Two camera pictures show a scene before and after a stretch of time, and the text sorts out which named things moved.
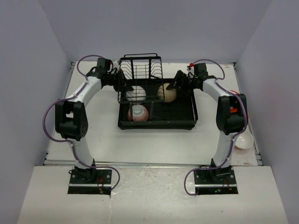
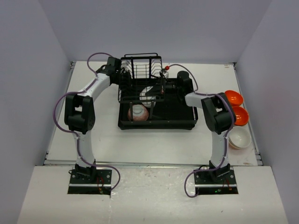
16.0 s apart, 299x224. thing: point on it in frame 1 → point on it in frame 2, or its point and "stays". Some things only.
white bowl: [141, 94] → [149, 101]
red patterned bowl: [139, 113] stays
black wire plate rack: [143, 73] stays
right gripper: [180, 76] → [159, 89]
